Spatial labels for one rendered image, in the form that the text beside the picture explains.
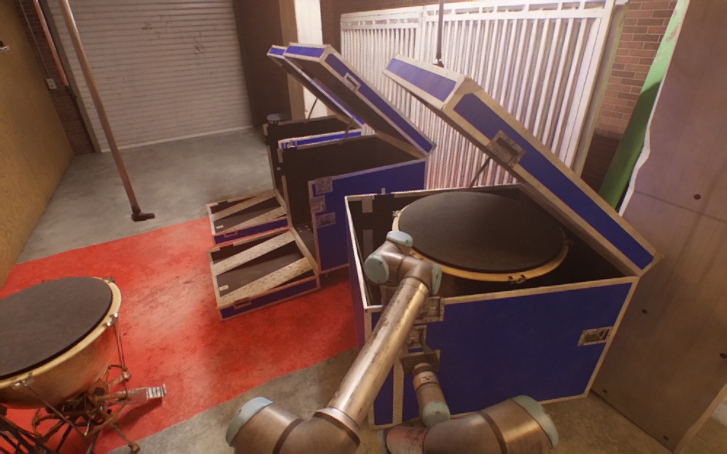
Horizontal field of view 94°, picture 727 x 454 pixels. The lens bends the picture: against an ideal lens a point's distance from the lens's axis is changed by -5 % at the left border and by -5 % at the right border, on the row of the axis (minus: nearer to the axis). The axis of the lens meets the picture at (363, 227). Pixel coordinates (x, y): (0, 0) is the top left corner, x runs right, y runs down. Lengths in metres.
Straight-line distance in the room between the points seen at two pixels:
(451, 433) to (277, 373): 1.76
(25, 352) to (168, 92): 6.69
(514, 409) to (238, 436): 0.58
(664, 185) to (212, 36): 7.61
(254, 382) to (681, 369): 2.25
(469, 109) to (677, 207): 1.13
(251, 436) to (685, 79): 1.87
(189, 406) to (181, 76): 6.68
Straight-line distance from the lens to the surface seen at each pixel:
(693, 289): 2.06
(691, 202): 1.94
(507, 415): 0.87
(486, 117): 1.15
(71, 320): 2.07
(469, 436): 0.84
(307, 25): 5.26
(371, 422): 1.96
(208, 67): 8.23
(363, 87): 2.52
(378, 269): 1.10
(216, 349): 2.75
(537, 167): 1.29
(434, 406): 1.30
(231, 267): 3.41
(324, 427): 0.82
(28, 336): 2.11
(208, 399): 2.50
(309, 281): 2.91
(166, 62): 8.16
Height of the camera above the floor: 1.89
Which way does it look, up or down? 29 degrees down
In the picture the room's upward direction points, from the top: 2 degrees counter-clockwise
